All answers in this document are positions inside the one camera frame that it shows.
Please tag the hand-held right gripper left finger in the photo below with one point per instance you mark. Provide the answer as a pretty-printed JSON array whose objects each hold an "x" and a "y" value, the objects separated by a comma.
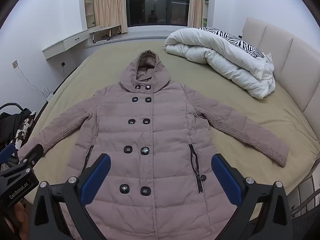
[{"x": 96, "y": 177}]

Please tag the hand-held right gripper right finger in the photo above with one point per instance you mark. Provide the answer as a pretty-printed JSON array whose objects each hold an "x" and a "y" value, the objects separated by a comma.
[{"x": 226, "y": 177}]

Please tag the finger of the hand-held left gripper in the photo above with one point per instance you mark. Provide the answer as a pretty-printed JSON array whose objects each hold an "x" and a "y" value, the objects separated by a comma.
[
  {"x": 7, "y": 153},
  {"x": 33, "y": 153}
]

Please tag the pink hooded puffer coat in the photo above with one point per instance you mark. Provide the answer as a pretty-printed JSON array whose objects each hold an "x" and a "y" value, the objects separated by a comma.
[{"x": 160, "y": 135}]

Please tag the person's left hand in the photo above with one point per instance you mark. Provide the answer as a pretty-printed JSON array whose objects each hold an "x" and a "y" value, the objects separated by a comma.
[{"x": 18, "y": 215}]

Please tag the brown white patterned cloth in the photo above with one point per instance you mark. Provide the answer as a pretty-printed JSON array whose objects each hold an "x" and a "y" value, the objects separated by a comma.
[{"x": 25, "y": 130}]

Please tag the black bag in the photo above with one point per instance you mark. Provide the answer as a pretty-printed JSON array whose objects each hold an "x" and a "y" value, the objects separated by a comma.
[{"x": 11, "y": 120}]

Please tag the white router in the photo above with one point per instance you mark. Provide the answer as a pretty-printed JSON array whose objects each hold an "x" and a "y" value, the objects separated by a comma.
[{"x": 47, "y": 94}]

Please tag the bed with olive sheet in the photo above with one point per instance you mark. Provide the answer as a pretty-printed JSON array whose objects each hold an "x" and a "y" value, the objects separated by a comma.
[{"x": 262, "y": 115}]

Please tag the black mesh chair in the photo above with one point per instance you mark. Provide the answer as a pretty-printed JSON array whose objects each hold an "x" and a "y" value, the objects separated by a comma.
[{"x": 306, "y": 226}]

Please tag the white folded duvet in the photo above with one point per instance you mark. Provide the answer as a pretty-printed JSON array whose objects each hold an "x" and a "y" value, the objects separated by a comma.
[{"x": 225, "y": 57}]

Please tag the zebra print pillow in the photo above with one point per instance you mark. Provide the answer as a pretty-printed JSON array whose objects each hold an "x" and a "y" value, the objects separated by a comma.
[{"x": 240, "y": 41}]

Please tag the beige padded headboard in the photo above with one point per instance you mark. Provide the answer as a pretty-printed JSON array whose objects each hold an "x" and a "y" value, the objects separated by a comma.
[{"x": 287, "y": 55}]

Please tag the folding table with metal legs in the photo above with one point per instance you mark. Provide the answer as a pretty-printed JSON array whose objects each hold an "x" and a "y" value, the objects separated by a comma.
[{"x": 106, "y": 30}]

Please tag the beige curtain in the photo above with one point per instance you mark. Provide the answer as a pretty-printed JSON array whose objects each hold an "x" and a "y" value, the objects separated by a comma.
[
  {"x": 196, "y": 3},
  {"x": 110, "y": 5}
]

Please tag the dark window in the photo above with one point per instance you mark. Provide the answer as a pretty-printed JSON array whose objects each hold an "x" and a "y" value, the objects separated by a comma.
[{"x": 157, "y": 2}]

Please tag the wall socket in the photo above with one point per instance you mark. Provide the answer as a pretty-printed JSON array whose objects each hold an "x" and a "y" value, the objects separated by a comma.
[{"x": 15, "y": 64}]

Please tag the white wall desk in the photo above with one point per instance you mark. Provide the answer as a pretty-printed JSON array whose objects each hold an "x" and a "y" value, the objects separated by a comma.
[{"x": 67, "y": 41}]

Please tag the white wall shelf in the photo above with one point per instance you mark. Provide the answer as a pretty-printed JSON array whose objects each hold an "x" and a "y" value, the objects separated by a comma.
[
  {"x": 206, "y": 5},
  {"x": 89, "y": 7}
]

